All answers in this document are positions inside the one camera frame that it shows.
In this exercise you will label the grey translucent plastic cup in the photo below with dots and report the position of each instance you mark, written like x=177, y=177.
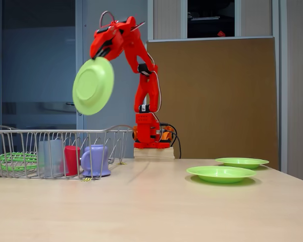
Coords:
x=56, y=158
x=41, y=157

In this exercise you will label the wooden base block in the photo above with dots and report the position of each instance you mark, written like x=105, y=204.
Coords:
x=154, y=153

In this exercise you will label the red plastic cup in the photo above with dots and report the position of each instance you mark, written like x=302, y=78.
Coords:
x=72, y=161

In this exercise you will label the grey glass door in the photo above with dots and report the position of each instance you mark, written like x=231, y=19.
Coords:
x=40, y=63

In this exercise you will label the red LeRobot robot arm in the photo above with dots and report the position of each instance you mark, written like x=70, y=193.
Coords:
x=146, y=90

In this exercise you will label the green plastic plate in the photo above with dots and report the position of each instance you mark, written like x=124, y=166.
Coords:
x=93, y=85
x=222, y=174
x=242, y=162

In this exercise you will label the orange table clamp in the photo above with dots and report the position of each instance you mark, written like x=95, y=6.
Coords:
x=134, y=134

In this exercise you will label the brown cork board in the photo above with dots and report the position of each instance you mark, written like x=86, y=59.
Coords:
x=255, y=75

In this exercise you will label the purple plastic mug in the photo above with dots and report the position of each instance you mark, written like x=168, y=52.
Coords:
x=96, y=158

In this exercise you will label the small red object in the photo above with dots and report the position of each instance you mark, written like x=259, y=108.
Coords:
x=221, y=33

